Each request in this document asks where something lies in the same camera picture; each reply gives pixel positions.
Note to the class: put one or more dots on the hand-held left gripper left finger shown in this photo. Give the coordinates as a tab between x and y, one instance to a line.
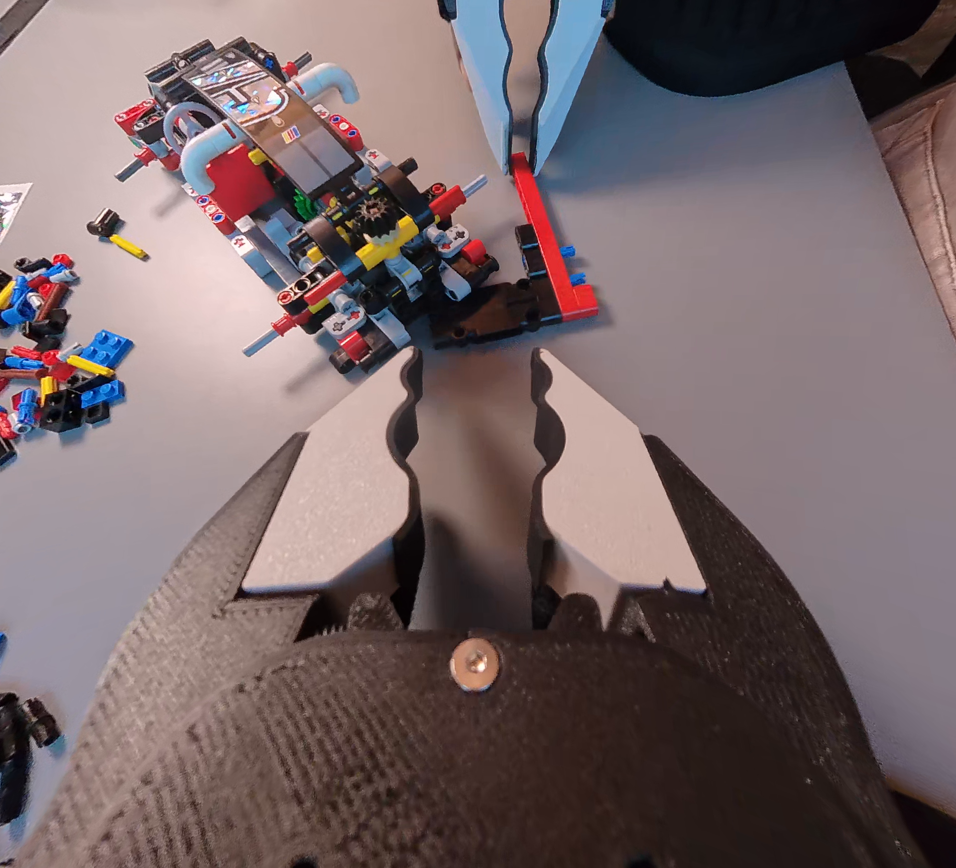
336	509

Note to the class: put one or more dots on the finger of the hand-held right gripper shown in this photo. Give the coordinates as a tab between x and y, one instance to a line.
478	2
579	2

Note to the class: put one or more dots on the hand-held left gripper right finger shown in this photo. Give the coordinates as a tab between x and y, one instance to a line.
620	509

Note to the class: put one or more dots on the red black lego beam assembly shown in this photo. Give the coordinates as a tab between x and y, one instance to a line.
549	248

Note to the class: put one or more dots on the lego race car model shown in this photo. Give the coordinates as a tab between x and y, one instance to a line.
299	188

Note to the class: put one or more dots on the pile of mixed lego pieces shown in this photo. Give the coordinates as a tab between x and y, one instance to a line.
60	375

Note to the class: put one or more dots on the yellow lego axle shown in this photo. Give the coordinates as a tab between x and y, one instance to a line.
128	246

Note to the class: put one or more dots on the black lego connector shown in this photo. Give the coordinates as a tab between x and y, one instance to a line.
104	220

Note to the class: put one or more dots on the pile of black blue pins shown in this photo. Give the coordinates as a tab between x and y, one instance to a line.
15	748

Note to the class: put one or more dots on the holographic sticker sheet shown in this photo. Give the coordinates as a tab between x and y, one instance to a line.
11	211

